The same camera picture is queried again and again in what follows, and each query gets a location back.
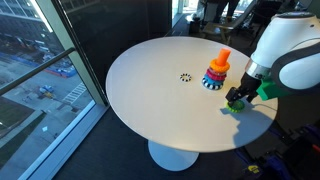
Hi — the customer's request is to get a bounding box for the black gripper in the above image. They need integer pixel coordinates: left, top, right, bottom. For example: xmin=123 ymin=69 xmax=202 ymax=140
xmin=224 ymin=71 xmax=265 ymax=104

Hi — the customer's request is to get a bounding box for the green toothed ring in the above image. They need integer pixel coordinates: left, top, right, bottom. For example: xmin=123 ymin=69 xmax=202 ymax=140
xmin=225 ymin=99 xmax=246 ymax=114

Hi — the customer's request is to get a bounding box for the wooden chair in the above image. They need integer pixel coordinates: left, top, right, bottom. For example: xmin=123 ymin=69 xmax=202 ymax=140
xmin=201 ymin=0 xmax=258 ymax=45

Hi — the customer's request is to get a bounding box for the blue orange bar clamp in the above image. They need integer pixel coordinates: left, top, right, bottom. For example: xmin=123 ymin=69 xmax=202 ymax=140
xmin=299 ymin=123 xmax=320 ymax=155
xmin=233 ymin=146 xmax=288 ymax=180

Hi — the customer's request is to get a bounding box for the black bin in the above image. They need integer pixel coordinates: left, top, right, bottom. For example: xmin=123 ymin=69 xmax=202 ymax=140
xmin=188 ymin=16 xmax=202 ymax=35

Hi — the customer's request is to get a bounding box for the grey window railing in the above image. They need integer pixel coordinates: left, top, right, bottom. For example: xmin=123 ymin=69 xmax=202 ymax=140
xmin=0 ymin=47 xmax=77 ymax=96

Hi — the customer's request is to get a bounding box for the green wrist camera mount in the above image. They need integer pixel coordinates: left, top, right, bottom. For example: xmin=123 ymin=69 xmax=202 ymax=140
xmin=255 ymin=78 xmax=295 ymax=102

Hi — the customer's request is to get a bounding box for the black white striped base ring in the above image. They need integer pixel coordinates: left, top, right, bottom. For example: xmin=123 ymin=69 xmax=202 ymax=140
xmin=201 ymin=78 xmax=224 ymax=91

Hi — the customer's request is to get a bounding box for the pink stacking ring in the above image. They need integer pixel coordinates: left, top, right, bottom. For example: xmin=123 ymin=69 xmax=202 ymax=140
xmin=205 ymin=68 xmax=228 ymax=82

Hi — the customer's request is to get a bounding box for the blue stacking ring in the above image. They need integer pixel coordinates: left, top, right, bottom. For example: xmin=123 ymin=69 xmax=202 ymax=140
xmin=202 ymin=73 xmax=225 ymax=86

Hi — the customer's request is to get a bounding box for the orange stacking ring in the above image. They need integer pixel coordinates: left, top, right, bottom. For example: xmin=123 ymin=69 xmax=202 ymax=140
xmin=209 ymin=58 xmax=231 ymax=74

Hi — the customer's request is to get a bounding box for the orange stand post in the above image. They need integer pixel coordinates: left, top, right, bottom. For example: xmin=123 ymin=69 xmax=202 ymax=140
xmin=215 ymin=47 xmax=232 ymax=67

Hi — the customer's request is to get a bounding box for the small black white ring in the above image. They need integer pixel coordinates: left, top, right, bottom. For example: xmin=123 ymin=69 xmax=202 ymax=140
xmin=179 ymin=72 xmax=193 ymax=83

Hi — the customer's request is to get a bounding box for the white table pedestal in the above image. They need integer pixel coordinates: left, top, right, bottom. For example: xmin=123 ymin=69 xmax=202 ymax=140
xmin=147 ymin=139 xmax=200 ymax=172

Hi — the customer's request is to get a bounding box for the grey window frame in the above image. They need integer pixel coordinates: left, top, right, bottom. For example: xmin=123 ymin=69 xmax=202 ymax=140
xmin=18 ymin=0 xmax=111 ymax=180

